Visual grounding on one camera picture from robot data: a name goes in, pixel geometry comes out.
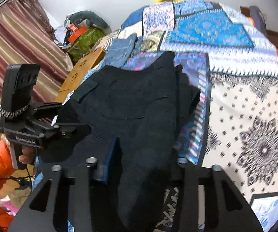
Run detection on black pants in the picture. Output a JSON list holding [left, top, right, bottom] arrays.
[[41, 52, 200, 231]]

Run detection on left hand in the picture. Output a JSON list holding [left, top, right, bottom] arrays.
[[1, 134, 36, 165]]

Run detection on wooden lap desk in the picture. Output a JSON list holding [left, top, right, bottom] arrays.
[[54, 49, 105, 103]]

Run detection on green storage bag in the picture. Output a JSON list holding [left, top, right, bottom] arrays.
[[65, 27, 105, 63]]

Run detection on striped red curtain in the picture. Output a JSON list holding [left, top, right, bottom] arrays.
[[0, 0, 73, 104]]

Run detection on orange box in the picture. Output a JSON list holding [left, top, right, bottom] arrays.
[[65, 24, 88, 44]]

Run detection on folded blue jeans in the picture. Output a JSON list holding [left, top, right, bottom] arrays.
[[102, 34, 138, 68]]

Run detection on grey plush pillow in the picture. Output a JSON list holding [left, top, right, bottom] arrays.
[[69, 10, 108, 29]]

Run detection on blue patchwork bedspread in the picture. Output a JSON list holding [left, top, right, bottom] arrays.
[[96, 0, 278, 231]]

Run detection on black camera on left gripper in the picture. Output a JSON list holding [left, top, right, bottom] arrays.
[[0, 64, 40, 119]]

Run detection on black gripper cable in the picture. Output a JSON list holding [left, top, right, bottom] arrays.
[[0, 167, 33, 189]]

